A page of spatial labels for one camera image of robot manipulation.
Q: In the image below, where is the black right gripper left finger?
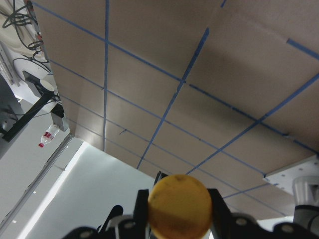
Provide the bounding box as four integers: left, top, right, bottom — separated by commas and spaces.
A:
133, 189, 149, 239

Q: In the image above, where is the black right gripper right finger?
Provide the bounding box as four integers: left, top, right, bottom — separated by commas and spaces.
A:
208, 189, 232, 239

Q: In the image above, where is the yellow push button switch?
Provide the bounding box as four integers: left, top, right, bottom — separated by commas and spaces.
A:
148, 174, 213, 239

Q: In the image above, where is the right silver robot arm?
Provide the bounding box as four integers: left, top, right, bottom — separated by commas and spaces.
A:
133, 174, 319, 239

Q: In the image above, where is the black monitor stand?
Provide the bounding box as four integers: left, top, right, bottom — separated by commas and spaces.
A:
2, 71, 60, 142

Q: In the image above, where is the clear plastic bottle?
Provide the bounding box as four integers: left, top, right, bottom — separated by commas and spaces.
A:
38, 124, 60, 148

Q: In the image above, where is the brown paper table cover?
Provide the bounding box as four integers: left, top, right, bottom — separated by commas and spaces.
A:
33, 0, 319, 219

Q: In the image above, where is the white paper cup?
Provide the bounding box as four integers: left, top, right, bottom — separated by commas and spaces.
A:
40, 78, 55, 92

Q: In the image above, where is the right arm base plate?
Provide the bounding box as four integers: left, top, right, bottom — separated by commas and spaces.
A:
263, 154, 319, 195

